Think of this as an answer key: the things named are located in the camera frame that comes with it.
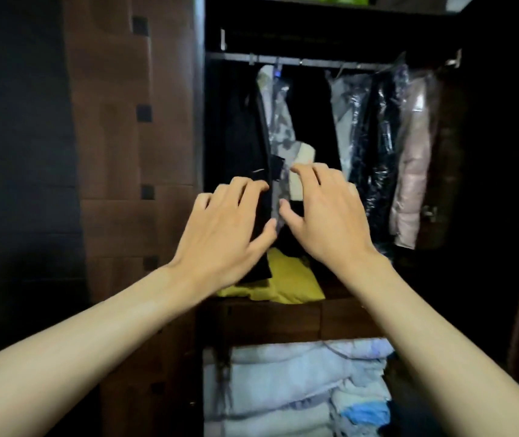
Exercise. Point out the person's right little finger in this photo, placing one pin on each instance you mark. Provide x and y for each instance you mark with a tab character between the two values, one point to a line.
354	193

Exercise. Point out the blue folded cloth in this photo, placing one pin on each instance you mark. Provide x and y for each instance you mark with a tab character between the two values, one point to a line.
368	413

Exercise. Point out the yellow folded cloth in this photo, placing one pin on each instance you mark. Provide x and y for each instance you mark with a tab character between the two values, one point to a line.
289	279

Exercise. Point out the person's left hand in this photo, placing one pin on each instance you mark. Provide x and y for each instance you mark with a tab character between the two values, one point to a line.
216	236

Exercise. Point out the person's right hand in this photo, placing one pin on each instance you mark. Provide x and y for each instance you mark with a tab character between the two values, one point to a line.
334	222

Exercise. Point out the metal rail bracket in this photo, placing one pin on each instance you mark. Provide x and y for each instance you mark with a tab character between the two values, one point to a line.
454	59

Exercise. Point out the person's left thumb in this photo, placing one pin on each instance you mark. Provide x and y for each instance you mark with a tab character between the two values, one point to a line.
265	234

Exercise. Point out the person's right middle finger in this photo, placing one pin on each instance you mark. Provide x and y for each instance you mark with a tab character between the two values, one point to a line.
324	175

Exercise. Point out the pink jacket in plastic cover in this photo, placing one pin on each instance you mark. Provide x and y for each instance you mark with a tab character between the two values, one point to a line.
412	163

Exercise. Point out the grey floral hanging garment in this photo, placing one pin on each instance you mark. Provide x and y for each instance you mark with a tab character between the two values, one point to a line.
280	113

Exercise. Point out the person's right thumb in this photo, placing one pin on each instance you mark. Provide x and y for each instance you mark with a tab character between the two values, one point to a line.
290	218

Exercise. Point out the black hanging garment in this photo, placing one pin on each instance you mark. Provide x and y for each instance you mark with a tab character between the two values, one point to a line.
241	131

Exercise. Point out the grey shirt in plastic cover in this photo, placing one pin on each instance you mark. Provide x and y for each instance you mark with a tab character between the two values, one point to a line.
343	113

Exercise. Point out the black garment in plastic cover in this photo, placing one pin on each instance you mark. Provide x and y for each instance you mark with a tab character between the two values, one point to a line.
380	145

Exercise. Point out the person's right forearm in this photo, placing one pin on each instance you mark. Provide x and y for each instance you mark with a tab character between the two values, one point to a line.
437	354

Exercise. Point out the person's left forearm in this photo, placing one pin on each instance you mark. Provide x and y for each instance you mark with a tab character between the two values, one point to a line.
82	354

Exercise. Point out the brown patterned wardrobe door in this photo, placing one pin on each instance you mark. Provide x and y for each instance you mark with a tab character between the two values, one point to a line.
118	145

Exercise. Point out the wide brown wooden drawer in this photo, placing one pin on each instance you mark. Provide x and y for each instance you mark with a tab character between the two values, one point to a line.
271	320

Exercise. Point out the dark brown hanging garment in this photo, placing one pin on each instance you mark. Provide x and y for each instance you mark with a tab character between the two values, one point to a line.
444	145

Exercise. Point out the cream hanging garment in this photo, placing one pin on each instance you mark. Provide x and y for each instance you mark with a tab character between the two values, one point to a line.
302	154

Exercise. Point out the narrow brown wooden drawer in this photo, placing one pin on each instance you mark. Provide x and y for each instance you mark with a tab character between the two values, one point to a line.
350	320

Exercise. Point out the stack of folded white bedding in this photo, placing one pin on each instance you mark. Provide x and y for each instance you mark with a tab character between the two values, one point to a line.
287	386

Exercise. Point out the metal clothes rail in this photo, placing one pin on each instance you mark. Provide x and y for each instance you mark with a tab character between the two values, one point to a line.
314	62

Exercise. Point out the person's left middle finger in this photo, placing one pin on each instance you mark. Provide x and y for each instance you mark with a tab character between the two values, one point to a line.
236	192

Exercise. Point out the person's left little finger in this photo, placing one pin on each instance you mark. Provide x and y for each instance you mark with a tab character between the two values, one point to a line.
201	207

